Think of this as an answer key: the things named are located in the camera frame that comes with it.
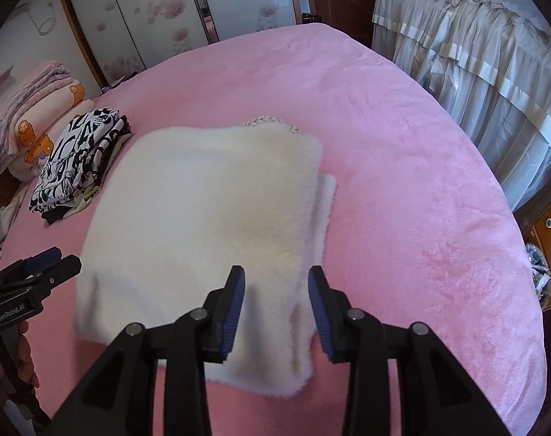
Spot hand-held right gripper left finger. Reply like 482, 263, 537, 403
44, 264, 247, 436

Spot floral sliding door wardrobe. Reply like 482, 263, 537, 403
55, 0, 303, 92

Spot white fuzzy sweater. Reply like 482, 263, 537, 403
73, 116, 337, 398

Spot wall cable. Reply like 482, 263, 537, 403
12, 0, 58, 36

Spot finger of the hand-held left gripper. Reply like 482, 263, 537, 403
22, 247, 62, 274
41, 255, 82, 288

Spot wooden drawer cabinet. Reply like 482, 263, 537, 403
514, 186, 551, 312

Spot pink bed blanket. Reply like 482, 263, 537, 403
0, 23, 548, 436

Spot folded pink striped blanket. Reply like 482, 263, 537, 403
0, 60, 76, 173

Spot black and white patterned clothes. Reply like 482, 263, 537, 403
29, 108, 131, 224

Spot white crumpled cloth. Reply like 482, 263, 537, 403
0, 186, 28, 246

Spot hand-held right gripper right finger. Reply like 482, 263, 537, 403
306, 266, 514, 436

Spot plastic bag of things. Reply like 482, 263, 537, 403
525, 243, 551, 303

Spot bear printed quilt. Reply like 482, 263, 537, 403
9, 79, 94, 182

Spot person's left hand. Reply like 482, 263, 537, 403
0, 320, 41, 403

